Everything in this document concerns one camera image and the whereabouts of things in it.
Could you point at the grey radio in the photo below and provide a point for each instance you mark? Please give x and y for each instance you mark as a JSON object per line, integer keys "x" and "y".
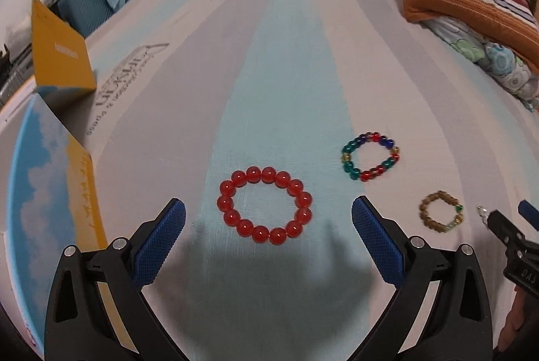
{"x": 14, "y": 70}

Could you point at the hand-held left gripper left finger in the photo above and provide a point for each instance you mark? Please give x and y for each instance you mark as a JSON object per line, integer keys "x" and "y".
{"x": 162, "y": 243}

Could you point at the blue ribbed case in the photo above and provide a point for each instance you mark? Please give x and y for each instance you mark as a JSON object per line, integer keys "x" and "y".
{"x": 86, "y": 7}

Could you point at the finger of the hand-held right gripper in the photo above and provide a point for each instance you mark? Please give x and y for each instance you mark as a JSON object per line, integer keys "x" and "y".
{"x": 509, "y": 232}
{"x": 530, "y": 213}

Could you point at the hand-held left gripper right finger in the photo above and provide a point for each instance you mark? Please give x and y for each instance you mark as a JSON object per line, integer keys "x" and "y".
{"x": 379, "y": 243}

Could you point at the person's right hand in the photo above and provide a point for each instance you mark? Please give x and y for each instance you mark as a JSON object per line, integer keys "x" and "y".
{"x": 511, "y": 323}

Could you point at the striped bed sheet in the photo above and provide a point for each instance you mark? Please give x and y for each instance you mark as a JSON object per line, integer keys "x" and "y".
{"x": 286, "y": 91}

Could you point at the floral quilt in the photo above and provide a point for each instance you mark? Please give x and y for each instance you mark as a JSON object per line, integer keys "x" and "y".
{"x": 501, "y": 62}

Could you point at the blue and yellow cardboard box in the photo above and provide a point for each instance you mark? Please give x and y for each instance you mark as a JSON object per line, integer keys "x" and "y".
{"x": 42, "y": 196}

